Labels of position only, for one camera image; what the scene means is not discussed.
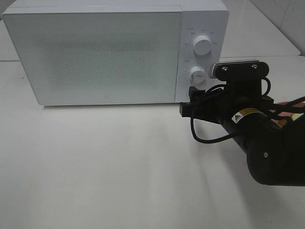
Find white microwave oven body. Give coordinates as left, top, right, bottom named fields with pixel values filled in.
left=2, top=0, right=229, bottom=106

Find lower white timer knob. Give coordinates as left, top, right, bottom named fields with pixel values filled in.
left=189, top=66, right=206, bottom=84

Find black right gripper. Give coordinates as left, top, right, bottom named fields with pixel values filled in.
left=179, top=80, right=273, bottom=125

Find white microwave door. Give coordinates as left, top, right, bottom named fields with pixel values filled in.
left=3, top=6, right=182, bottom=105

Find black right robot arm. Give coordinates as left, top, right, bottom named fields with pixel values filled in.
left=180, top=81, right=305, bottom=186

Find white bread sandwich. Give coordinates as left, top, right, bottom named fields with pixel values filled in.
left=277, top=112, right=303, bottom=127

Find upper white power knob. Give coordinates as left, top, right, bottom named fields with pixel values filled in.
left=193, top=34, right=212, bottom=56

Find pink round plate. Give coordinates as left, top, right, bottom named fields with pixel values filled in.
left=279, top=102, right=305, bottom=121

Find black camera cable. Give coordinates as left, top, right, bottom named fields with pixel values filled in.
left=190, top=78, right=305, bottom=145

